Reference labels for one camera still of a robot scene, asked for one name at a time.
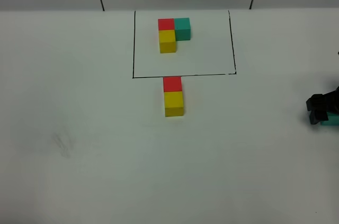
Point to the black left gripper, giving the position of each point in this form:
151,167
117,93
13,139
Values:
332,101

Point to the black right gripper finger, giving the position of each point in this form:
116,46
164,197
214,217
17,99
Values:
316,102
317,116

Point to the green template block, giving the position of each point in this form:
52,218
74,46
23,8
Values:
182,29

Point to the yellow template block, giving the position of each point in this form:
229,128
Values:
167,41

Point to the red template block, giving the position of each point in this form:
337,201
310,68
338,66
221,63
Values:
166,24

